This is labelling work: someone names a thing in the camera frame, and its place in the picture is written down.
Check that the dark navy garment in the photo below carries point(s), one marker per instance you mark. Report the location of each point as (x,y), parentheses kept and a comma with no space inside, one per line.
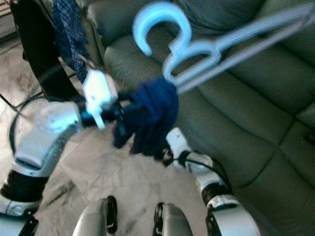
(152,118)

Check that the pale grey clothes hanger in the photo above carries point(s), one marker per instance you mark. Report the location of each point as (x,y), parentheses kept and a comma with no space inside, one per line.
(192,49)

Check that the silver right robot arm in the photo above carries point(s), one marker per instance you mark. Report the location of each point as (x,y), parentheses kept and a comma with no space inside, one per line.
(221,206)

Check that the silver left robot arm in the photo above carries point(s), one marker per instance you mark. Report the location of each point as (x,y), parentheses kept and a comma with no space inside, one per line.
(39,142)

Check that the blue plaid shirt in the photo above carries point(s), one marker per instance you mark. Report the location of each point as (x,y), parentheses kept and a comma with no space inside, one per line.
(71,34)

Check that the silver left robot leg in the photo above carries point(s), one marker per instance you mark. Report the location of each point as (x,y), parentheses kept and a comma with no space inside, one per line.
(93,221)

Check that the silver robot leg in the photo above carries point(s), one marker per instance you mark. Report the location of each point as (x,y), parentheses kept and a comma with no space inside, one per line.
(93,221)
(179,223)

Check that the silver right robot leg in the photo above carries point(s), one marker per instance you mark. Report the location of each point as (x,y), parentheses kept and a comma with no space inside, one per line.
(179,223)

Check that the green leather sofa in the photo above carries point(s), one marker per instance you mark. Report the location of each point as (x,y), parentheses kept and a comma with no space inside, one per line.
(251,128)

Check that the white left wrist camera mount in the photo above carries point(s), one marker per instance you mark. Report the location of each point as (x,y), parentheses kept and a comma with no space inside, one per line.
(98,93)

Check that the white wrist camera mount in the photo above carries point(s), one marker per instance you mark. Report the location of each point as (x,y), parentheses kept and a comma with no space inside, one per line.
(177,143)
(98,93)

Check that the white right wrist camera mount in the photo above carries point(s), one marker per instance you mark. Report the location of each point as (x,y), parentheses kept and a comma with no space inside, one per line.
(177,143)

